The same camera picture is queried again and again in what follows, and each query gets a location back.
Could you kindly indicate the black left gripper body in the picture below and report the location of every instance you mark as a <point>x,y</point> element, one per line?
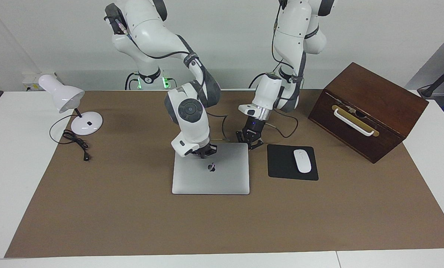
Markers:
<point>253,128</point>

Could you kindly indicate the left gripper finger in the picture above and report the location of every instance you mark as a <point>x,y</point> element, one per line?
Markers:
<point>256,144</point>
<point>241,137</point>

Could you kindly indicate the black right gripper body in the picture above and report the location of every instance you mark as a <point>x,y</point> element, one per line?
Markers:
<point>207,149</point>

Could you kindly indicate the grey laptop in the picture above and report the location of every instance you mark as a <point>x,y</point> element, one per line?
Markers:
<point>225,178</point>

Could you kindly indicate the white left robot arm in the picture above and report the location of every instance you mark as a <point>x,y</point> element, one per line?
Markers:
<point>292,29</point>

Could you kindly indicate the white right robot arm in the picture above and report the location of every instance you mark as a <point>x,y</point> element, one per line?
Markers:
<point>158,33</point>

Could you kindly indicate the black mouse pad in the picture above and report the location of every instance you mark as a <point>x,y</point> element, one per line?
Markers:
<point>281,163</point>

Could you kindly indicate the white computer mouse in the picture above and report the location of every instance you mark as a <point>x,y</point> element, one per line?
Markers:
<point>302,160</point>

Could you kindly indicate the brown table mat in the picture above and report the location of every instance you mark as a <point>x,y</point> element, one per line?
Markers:
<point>207,223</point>

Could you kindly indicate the dark brown wooden box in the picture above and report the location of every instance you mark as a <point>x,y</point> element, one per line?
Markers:
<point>385,123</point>

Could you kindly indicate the white desk lamp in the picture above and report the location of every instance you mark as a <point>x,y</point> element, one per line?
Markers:
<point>64,95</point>

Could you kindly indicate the white power strip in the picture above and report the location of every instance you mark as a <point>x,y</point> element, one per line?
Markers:
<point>30,80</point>

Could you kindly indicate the black stand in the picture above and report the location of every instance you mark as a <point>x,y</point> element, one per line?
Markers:
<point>439,80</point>

